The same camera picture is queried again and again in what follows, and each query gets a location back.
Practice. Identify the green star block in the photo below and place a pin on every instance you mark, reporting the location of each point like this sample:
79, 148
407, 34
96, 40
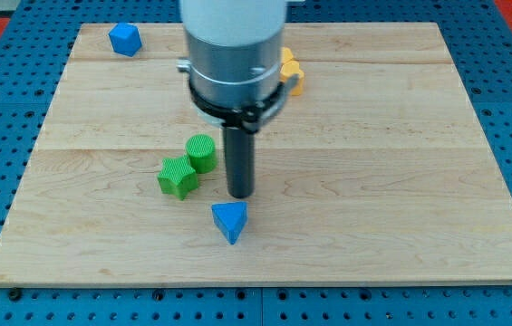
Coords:
177, 177

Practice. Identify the wooden board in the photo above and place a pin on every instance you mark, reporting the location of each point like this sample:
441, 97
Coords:
378, 174

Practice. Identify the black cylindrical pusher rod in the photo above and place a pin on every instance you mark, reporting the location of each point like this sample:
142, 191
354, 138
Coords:
239, 152

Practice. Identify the yellow block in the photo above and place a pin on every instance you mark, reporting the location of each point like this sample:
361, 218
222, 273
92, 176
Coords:
289, 67

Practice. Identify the green cylinder block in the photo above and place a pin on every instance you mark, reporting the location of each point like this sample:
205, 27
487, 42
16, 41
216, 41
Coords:
201, 151

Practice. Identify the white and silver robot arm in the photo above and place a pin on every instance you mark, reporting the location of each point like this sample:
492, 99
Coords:
234, 60

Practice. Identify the blue triangle block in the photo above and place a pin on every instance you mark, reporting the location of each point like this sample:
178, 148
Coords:
230, 218

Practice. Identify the blue cube block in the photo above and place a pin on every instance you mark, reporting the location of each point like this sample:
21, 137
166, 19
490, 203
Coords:
125, 39

